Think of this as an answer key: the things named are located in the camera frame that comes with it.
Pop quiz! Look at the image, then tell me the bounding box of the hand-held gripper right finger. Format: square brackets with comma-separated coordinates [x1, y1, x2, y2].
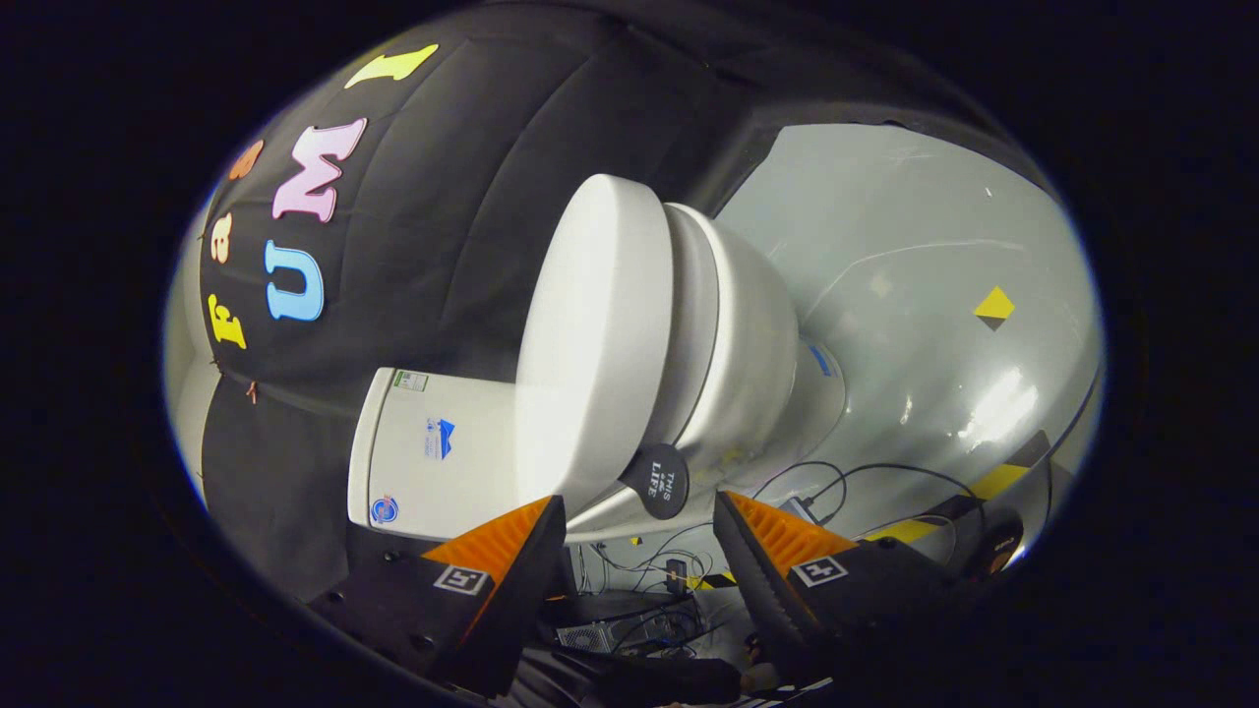
[713, 490, 975, 689]

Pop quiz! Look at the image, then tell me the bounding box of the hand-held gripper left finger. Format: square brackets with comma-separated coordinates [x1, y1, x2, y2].
[310, 495, 569, 699]

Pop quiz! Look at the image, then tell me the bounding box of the round black lid lifter tab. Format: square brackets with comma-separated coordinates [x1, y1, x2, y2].
[620, 442, 691, 520]

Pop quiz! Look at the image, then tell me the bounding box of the white toilet lid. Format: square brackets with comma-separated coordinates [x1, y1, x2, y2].
[516, 174, 675, 517]

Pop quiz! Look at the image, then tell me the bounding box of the white toilet tank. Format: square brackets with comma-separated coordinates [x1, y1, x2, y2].
[347, 367, 552, 542]

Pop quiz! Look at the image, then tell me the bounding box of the white toilet bowl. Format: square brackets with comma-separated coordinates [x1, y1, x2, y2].
[590, 221, 847, 542]

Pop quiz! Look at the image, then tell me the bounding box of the white toilet seat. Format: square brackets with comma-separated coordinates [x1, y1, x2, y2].
[644, 204, 721, 445]

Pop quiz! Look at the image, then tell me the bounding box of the black orange device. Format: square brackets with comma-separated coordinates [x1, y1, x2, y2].
[982, 509, 1026, 583]

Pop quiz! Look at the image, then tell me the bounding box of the yellow black hazard tape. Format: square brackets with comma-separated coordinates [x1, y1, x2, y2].
[866, 431, 1053, 547]

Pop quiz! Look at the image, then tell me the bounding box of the small yellow floor sticker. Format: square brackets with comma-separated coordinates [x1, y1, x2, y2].
[974, 285, 1016, 331]

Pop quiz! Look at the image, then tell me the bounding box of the black backdrop cloth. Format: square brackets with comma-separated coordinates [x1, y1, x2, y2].
[197, 0, 1053, 601]

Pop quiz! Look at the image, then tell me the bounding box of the bundle of thin black cables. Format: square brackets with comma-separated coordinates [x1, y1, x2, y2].
[575, 460, 985, 655]

